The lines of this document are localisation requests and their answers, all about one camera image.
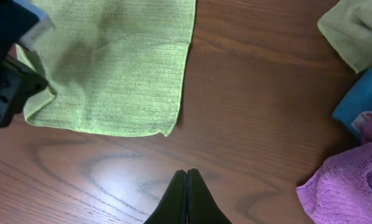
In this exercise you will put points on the olive green cloth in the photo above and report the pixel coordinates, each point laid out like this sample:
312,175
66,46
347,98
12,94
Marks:
348,29

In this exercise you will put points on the light green cloth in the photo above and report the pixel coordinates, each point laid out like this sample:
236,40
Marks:
114,67

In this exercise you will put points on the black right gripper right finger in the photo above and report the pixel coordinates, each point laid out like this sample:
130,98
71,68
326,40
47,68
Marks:
202,208

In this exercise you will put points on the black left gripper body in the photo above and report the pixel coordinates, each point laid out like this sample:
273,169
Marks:
18,83

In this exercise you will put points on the blue cloth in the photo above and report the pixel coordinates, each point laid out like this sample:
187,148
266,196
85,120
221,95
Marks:
355,109

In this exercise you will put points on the large purple cloth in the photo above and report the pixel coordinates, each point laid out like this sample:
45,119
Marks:
341,190

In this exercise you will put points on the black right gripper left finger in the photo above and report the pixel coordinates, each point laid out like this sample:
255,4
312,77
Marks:
172,208

